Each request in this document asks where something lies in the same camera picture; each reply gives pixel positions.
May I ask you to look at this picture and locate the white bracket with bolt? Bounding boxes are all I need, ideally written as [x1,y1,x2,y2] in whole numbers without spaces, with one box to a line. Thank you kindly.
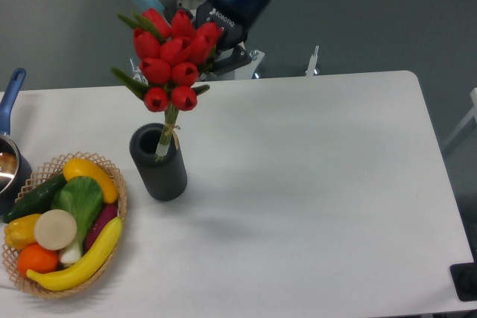
[305,45,320,77]

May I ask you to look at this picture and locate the yellow banana bottom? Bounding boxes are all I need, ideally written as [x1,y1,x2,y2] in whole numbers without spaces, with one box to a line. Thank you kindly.
[27,217,122,291]

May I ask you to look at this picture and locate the woven wicker basket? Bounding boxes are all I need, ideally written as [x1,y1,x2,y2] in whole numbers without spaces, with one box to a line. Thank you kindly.
[2,152,127,299]

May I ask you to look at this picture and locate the blue handled saucepan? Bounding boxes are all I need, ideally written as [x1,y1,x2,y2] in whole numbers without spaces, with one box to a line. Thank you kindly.
[1,68,32,215]

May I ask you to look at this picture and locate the black device at table edge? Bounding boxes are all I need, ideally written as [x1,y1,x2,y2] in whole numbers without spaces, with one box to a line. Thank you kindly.
[449,262,476,302]

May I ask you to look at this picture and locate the white frame at right edge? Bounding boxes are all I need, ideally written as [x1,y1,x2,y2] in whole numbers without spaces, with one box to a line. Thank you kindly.
[441,88,476,158]

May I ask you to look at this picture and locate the dark grey ribbed vase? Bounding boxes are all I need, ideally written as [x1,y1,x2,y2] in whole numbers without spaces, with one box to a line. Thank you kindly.
[129,123,187,202]

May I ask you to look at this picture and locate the yellow bell pepper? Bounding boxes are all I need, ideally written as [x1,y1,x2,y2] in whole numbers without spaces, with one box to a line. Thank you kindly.
[4,214,42,251]

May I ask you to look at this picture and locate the yellow squash top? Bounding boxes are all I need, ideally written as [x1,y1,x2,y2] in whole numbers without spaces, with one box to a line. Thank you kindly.
[63,157,119,204]

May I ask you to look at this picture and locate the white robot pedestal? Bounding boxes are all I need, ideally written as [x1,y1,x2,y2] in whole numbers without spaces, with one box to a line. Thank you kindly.
[128,0,266,86]

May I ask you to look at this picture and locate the red tulip bouquet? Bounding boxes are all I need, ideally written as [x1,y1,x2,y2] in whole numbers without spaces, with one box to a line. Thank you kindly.
[111,8,223,162]

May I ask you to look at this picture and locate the green bok choy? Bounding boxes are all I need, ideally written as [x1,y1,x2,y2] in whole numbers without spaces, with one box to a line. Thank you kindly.
[51,177,103,267]

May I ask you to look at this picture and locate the orange fruit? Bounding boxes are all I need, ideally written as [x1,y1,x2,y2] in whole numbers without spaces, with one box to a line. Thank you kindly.
[16,244,59,278]

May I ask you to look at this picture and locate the beige round disc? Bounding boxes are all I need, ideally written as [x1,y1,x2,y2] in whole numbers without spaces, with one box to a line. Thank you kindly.
[34,209,78,250]

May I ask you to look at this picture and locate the purple sweet potato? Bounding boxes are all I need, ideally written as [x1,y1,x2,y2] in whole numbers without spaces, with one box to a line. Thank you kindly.
[83,203,117,252]

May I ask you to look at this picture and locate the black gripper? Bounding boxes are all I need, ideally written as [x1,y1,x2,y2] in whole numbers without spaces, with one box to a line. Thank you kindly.
[196,0,271,80]

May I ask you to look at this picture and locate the green cucumber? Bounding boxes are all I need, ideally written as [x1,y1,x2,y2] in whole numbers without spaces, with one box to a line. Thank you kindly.
[3,174,66,223]

